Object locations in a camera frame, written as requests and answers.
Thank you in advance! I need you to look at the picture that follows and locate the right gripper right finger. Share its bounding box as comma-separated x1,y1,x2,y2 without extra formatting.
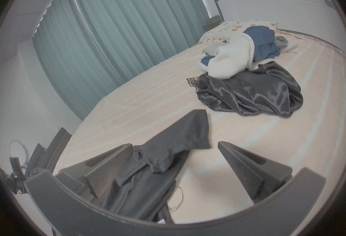
218,141,293,201

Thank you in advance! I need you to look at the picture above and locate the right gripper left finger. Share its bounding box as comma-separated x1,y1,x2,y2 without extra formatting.
57,144,134,199

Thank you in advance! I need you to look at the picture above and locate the black T-shirt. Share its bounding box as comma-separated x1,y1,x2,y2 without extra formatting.
101,109,212,223

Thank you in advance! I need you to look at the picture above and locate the bed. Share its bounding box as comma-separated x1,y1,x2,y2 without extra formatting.
53,0,346,224

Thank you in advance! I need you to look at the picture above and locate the pile of clothes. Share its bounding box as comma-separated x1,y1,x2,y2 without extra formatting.
200,25,299,80

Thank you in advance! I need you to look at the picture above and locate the black satin garment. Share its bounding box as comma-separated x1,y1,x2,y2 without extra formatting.
187,61,304,118

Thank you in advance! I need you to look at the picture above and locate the blue-green curtain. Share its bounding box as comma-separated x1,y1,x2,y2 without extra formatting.
32,0,125,122
70,0,211,84

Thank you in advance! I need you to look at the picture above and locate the white printed pillow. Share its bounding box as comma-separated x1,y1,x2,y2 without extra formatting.
198,21,278,44

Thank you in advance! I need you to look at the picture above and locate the grey bedside table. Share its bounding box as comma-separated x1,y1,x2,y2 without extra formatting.
205,15,220,30

